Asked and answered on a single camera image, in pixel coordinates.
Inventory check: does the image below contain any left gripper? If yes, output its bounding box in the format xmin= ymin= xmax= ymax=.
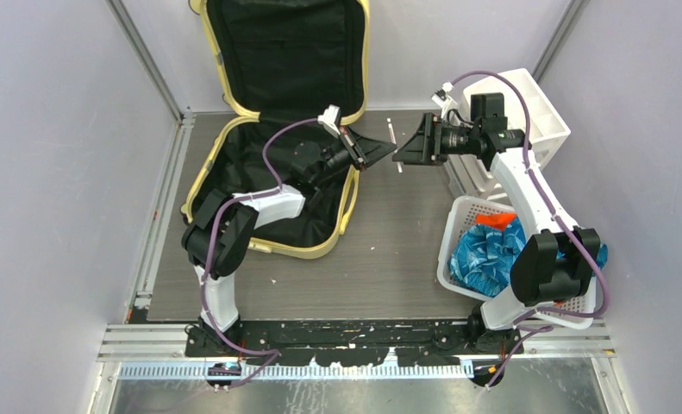
xmin=310 ymin=125 xmax=396 ymax=186

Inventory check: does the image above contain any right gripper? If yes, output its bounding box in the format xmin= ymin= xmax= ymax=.
xmin=392 ymin=113 xmax=479 ymax=167

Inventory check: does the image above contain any silver pen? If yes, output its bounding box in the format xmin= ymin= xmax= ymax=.
xmin=386 ymin=117 xmax=404 ymax=174

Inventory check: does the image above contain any orange garment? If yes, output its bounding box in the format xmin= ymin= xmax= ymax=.
xmin=473 ymin=213 xmax=517 ymax=230

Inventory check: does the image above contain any white divided organizer tray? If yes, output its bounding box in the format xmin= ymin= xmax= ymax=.
xmin=446 ymin=68 xmax=572 ymax=207

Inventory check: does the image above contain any blue patterned garment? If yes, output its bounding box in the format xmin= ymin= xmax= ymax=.
xmin=448 ymin=216 xmax=609 ymax=299

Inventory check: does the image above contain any yellow hard-shell suitcase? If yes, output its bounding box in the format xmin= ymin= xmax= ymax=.
xmin=180 ymin=1 xmax=370 ymax=260

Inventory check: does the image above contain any white perforated plastic basket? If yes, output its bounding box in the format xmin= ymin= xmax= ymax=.
xmin=436 ymin=197 xmax=598 ymax=331

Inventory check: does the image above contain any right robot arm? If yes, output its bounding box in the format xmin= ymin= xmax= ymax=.
xmin=392 ymin=92 xmax=600 ymax=353

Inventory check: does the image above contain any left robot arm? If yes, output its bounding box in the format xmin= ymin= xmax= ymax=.
xmin=182 ymin=126 xmax=397 ymax=356

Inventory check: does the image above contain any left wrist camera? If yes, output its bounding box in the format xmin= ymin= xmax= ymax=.
xmin=316 ymin=104 xmax=341 ymax=138

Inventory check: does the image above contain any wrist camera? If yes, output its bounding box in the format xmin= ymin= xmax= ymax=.
xmin=430 ymin=82 xmax=460 ymax=118
xmin=316 ymin=104 xmax=341 ymax=138

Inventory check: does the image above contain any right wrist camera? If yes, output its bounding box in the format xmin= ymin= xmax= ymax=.
xmin=430 ymin=82 xmax=460 ymax=118

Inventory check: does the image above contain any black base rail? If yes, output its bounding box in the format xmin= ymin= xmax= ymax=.
xmin=184 ymin=319 xmax=521 ymax=367

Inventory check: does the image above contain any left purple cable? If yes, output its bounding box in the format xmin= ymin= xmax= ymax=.
xmin=200 ymin=116 xmax=324 ymax=391

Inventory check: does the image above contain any slotted metal cable duct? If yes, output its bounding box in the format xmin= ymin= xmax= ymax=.
xmin=117 ymin=360 xmax=474 ymax=380

